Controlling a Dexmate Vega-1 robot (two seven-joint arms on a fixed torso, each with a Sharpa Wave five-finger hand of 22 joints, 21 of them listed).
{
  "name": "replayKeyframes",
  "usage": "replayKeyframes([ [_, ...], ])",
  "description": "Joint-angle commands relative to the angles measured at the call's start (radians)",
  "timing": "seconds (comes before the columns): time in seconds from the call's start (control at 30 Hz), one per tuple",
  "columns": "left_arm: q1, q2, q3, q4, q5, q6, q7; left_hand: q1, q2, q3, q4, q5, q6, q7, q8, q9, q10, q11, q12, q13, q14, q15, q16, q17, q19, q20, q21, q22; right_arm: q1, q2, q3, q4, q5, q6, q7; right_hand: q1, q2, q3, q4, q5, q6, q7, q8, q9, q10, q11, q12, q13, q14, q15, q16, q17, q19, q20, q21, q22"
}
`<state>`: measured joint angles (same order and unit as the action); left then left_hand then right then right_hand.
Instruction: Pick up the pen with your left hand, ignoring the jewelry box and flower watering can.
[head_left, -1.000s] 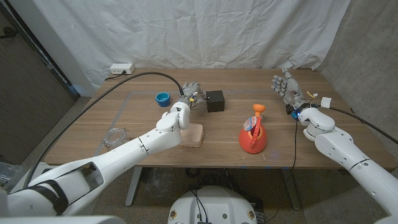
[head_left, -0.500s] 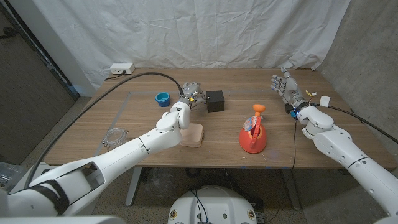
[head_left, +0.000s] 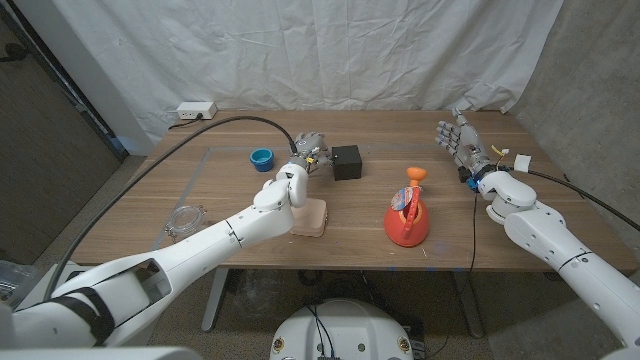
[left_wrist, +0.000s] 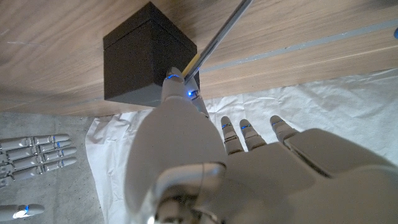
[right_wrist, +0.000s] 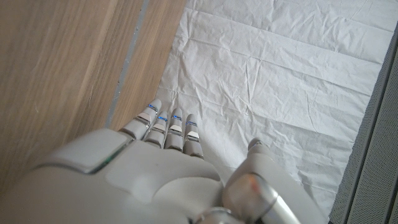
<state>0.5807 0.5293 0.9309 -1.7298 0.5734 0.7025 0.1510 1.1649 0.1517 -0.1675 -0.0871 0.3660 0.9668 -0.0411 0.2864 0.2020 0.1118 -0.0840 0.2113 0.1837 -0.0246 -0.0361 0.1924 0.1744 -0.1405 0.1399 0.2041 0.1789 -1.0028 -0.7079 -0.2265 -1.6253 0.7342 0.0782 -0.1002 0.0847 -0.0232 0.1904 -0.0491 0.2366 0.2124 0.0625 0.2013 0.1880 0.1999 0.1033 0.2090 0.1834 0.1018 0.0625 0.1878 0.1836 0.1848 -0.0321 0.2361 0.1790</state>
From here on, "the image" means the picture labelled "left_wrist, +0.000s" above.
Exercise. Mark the black cube box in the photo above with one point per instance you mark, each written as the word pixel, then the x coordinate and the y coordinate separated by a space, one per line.
pixel 140 59

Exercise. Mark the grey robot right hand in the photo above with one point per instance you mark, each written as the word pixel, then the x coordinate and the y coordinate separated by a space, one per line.
pixel 34 155

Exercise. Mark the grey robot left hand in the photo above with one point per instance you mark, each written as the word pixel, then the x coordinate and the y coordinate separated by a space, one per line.
pixel 248 186

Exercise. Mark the thin black pen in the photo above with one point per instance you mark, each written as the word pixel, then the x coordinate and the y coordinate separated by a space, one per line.
pixel 220 34

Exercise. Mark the white backdrop cloth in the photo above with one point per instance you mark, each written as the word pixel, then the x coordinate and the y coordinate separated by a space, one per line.
pixel 311 102

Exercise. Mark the blue cup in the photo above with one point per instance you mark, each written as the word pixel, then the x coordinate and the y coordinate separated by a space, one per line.
pixel 396 33

